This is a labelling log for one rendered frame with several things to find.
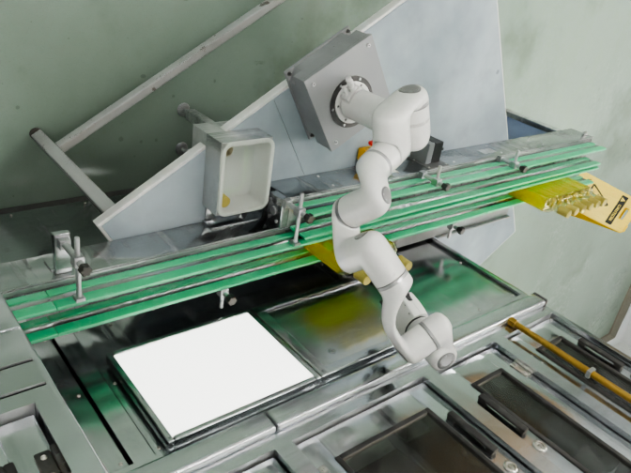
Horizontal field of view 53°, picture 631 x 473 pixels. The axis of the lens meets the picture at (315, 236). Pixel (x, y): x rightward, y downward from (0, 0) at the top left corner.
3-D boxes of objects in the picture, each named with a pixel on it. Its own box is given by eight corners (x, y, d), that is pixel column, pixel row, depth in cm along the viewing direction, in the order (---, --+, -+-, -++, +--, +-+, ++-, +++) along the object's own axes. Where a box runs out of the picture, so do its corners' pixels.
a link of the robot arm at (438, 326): (420, 344, 147) (453, 321, 148) (397, 318, 155) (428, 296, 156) (439, 378, 157) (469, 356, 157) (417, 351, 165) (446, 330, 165)
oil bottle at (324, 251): (300, 246, 201) (344, 279, 187) (302, 230, 198) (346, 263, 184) (314, 242, 204) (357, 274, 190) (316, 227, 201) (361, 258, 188)
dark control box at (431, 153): (408, 156, 235) (424, 164, 230) (412, 135, 232) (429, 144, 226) (423, 153, 240) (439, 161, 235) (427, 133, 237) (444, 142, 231)
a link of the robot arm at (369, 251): (426, 246, 154) (386, 260, 166) (379, 174, 151) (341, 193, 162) (393, 283, 144) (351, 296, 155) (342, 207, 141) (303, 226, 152)
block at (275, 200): (264, 219, 194) (277, 229, 190) (268, 191, 190) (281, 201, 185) (273, 217, 197) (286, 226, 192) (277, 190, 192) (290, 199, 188)
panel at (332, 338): (105, 362, 159) (168, 452, 137) (104, 353, 158) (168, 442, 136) (364, 278, 213) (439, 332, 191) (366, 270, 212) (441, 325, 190)
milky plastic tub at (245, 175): (202, 205, 185) (217, 219, 179) (207, 133, 174) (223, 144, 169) (252, 196, 195) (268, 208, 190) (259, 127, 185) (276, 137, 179)
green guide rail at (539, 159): (292, 206, 190) (308, 218, 184) (292, 204, 189) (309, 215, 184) (590, 144, 295) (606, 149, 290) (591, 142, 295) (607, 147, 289)
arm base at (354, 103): (323, 92, 180) (357, 107, 170) (354, 64, 182) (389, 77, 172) (345, 130, 191) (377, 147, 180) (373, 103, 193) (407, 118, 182)
